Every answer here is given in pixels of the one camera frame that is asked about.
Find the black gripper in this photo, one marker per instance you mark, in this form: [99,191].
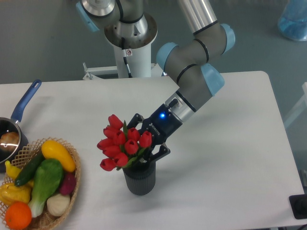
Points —
[161,124]

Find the red tulip bouquet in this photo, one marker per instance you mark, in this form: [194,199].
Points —
[122,146]

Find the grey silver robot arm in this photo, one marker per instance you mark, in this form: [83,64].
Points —
[131,31]

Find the dark grey ribbed vase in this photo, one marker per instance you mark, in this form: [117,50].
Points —
[140,179]

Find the purple red radish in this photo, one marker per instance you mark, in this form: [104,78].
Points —
[68,184]

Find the yellow squash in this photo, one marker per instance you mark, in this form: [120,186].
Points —
[52,149]

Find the green bok choy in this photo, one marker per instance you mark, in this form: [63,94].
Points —
[46,181]

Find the woven wicker basket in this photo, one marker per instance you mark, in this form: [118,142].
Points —
[47,221]

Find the white garlic bulb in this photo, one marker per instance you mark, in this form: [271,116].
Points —
[57,204]

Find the dark green cucumber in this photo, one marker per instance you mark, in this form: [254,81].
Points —
[29,170]

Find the bread roll in pan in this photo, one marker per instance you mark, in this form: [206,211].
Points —
[9,141]

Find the yellow banana pepper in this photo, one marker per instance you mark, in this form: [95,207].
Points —
[12,172]

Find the yellow pumpkin gourd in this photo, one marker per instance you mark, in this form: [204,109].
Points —
[9,194]

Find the orange fruit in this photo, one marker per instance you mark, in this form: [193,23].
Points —
[18,216]

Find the black device at edge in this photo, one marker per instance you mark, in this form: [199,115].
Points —
[299,206]

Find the blue plastic bag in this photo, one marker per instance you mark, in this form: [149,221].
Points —
[293,22]

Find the white metal base frame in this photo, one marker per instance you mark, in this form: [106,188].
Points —
[112,72]

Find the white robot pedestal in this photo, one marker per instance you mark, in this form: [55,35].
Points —
[134,63]

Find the blue handled saucepan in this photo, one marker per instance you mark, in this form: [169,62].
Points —
[12,124]

